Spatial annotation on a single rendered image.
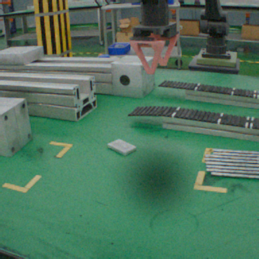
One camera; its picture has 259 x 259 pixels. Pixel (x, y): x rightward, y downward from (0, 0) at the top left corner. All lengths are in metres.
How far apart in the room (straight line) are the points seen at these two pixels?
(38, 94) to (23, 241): 0.45
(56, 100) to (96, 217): 0.39
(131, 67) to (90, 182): 0.42
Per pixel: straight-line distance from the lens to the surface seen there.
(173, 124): 0.72
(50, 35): 4.09
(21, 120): 0.70
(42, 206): 0.52
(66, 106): 0.80
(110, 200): 0.51
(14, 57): 1.11
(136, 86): 0.89
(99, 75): 0.94
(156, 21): 0.66
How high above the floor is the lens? 1.09
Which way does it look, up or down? 25 degrees down
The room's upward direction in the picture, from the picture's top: 3 degrees counter-clockwise
